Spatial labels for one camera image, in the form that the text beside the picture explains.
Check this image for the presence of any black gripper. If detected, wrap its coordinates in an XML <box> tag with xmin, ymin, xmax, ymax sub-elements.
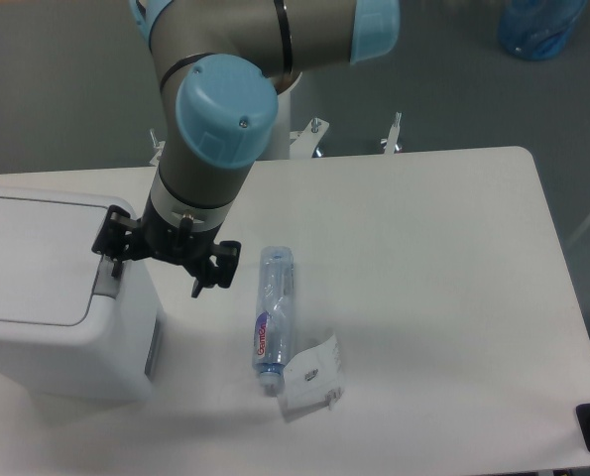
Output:
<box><xmin>91</xmin><ymin>205</ymin><xmax>241</xmax><ymax>298</ymax></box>

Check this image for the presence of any white push-button trash can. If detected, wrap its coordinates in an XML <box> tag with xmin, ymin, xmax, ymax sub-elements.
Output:
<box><xmin>0</xmin><ymin>185</ymin><xmax>164</xmax><ymax>401</ymax></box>

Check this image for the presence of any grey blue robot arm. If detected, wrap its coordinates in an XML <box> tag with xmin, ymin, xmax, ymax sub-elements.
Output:
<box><xmin>92</xmin><ymin>0</ymin><xmax>401</xmax><ymax>294</ymax></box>

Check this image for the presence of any crushed clear plastic bottle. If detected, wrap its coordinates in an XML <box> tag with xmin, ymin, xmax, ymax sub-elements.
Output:
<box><xmin>252</xmin><ymin>246</ymin><xmax>295</xmax><ymax>397</ymax></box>

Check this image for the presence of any clear plastic packaging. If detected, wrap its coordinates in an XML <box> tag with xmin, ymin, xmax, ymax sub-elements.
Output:
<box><xmin>278</xmin><ymin>334</ymin><xmax>345</xmax><ymax>421</ymax></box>

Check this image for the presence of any blue water jug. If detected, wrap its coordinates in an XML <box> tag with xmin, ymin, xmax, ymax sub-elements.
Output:
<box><xmin>497</xmin><ymin>0</ymin><xmax>588</xmax><ymax>61</ymax></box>

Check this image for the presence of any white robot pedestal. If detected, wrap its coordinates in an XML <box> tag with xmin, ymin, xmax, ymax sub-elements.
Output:
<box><xmin>149</xmin><ymin>73</ymin><xmax>403</xmax><ymax>167</ymax></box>

